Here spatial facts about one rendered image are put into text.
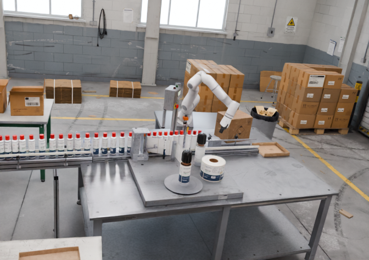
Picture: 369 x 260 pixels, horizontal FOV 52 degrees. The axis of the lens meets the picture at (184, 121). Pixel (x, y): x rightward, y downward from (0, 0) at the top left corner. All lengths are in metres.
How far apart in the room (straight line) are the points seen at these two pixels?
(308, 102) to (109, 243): 4.58
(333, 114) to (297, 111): 0.71
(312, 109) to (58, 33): 5.40
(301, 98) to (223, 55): 2.94
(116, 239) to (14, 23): 6.16
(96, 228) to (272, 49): 7.59
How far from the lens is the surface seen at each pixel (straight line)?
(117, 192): 2.96
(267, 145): 4.15
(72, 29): 8.62
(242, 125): 4.00
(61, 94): 7.27
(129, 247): 3.41
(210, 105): 6.94
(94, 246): 2.51
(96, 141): 3.32
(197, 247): 3.48
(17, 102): 4.52
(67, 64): 8.77
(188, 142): 3.54
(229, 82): 6.93
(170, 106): 3.37
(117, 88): 7.75
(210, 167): 3.07
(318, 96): 6.99
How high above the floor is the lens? 2.40
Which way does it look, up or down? 21 degrees down
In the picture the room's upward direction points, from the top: 7 degrees clockwise
